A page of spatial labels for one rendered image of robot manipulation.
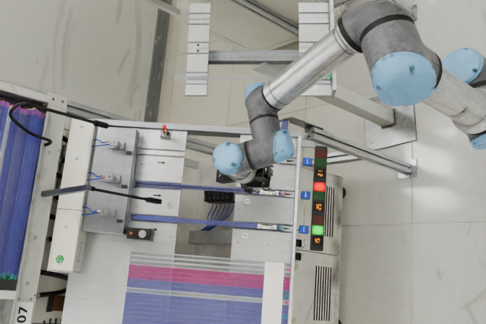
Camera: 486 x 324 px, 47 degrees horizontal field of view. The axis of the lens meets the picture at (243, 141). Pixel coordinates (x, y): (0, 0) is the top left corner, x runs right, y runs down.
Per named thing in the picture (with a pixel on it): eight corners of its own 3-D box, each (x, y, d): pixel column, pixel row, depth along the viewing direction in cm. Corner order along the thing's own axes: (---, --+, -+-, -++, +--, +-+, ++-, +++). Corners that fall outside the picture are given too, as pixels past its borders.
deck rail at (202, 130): (301, 136, 191) (301, 131, 185) (300, 142, 190) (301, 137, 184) (96, 123, 196) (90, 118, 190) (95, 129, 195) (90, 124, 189)
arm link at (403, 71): (508, 88, 145) (395, 5, 109) (531, 138, 138) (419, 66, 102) (465, 111, 152) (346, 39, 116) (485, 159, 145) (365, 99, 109)
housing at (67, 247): (107, 130, 196) (95, 118, 182) (87, 274, 184) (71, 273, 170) (84, 129, 196) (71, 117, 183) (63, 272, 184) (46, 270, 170)
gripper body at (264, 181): (273, 192, 157) (261, 184, 146) (244, 192, 160) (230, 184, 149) (274, 165, 159) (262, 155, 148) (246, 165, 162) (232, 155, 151)
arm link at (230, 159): (246, 165, 132) (212, 176, 134) (258, 175, 142) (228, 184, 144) (239, 134, 135) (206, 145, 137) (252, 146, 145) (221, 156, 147)
